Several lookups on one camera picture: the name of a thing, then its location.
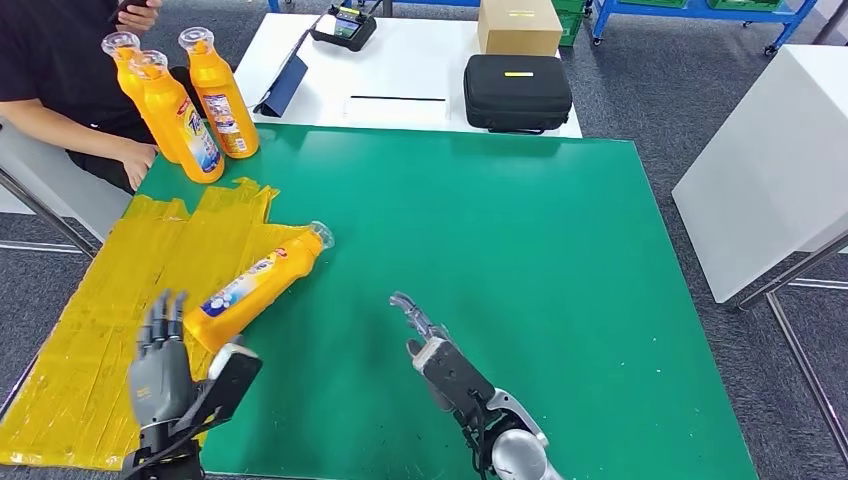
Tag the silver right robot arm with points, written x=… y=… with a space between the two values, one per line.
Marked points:
x=517 y=457

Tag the black phone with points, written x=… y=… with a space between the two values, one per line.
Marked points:
x=129 y=5

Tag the blue wheeled rack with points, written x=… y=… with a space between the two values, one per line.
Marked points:
x=696 y=12

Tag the white table with metal legs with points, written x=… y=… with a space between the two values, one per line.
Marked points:
x=760 y=180

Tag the person's left hand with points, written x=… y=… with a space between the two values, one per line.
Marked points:
x=142 y=20

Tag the blue tablet case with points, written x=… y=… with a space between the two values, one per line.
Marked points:
x=284 y=89

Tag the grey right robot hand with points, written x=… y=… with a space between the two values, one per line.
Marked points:
x=417 y=323

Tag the cardboard box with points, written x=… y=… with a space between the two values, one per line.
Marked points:
x=521 y=30

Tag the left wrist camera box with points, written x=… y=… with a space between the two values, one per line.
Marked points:
x=232 y=384

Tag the white seat with metal legs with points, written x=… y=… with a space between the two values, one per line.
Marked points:
x=40 y=185

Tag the black carrying case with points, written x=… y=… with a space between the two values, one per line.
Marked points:
x=518 y=97

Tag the person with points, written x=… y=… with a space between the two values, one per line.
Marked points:
x=46 y=53

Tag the yellow taped plastic sheet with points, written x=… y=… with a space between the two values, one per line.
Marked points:
x=66 y=397

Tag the person's right forearm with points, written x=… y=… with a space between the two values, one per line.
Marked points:
x=60 y=126

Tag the person's right hand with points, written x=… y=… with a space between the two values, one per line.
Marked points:
x=138 y=162

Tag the green plastic crate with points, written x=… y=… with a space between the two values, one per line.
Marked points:
x=652 y=2
x=570 y=24
x=745 y=4

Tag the green table mat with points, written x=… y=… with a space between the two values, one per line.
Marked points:
x=497 y=232

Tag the black remote controller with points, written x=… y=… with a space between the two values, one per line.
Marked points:
x=343 y=28

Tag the orange detergent bottle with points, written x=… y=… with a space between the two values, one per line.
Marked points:
x=129 y=83
x=265 y=285
x=218 y=99
x=175 y=119

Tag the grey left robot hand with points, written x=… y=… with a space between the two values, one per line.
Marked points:
x=162 y=384

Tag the black strip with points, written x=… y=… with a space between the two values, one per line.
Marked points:
x=397 y=99

